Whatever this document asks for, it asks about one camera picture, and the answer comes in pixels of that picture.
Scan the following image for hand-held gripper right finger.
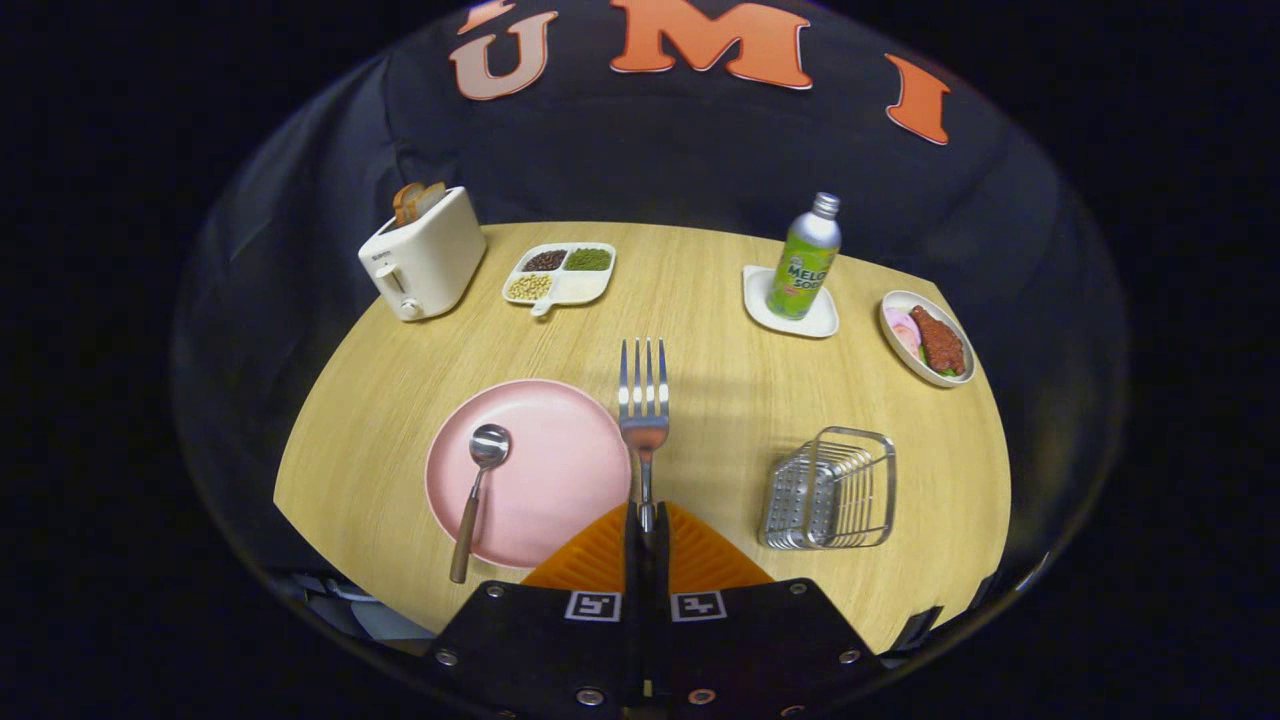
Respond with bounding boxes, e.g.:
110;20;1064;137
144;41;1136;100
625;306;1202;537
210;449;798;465
641;501;888;720

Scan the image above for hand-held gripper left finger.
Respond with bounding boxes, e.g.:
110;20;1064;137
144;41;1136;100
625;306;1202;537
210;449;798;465
425;500;642;720

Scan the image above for metal fork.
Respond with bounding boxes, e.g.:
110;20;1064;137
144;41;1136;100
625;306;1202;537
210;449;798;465
617;337;671;533

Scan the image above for wooden-handled metal spoon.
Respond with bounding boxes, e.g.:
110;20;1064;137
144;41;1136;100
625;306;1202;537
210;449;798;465
449;423;512;585

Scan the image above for pink round plate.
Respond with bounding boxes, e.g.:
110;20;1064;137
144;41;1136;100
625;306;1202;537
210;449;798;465
425;378;633;571

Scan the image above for white divided snack dish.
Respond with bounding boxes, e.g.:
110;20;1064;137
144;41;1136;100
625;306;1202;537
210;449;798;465
501;241;618;318

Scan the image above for white square coaster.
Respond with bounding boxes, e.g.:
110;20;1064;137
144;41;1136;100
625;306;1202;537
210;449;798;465
742;264;841;339

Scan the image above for green soda bottle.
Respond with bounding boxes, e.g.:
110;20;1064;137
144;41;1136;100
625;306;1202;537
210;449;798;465
766;192;843;321

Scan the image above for pink ham slices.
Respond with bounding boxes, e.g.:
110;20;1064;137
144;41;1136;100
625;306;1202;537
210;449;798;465
884;307;923;357

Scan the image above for white oval dish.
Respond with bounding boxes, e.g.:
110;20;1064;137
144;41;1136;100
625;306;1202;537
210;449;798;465
878;290;977;389

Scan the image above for red-brown meat piece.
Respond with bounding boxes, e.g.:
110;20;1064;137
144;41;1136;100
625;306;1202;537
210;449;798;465
908;305;967;377

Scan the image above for white toaster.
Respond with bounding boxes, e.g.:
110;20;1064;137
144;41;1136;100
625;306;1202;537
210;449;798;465
357;186;488;322

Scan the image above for black backdrop cloth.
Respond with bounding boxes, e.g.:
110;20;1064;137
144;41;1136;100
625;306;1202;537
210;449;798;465
172;0;1131;641

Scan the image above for metal wire cutlery rack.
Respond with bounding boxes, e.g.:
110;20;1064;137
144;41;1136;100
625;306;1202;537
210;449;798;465
757;426;898;552

